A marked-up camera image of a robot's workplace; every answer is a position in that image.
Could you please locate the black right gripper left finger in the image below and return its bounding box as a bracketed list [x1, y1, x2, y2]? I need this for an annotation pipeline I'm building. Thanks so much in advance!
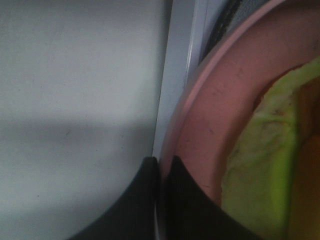
[70, 157, 158, 240]

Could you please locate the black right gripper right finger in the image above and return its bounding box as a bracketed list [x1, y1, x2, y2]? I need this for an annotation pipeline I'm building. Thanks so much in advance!
[163, 155, 259, 240]

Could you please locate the toy sandwich with lettuce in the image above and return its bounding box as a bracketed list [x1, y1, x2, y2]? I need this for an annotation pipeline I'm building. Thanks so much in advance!
[221, 58, 320, 240]

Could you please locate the pink round plate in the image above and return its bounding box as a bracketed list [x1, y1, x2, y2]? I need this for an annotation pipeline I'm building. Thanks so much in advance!
[157, 0, 320, 240]

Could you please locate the white microwave oven body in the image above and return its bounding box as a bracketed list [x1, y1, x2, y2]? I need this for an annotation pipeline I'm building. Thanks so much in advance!
[152, 0, 265, 159]

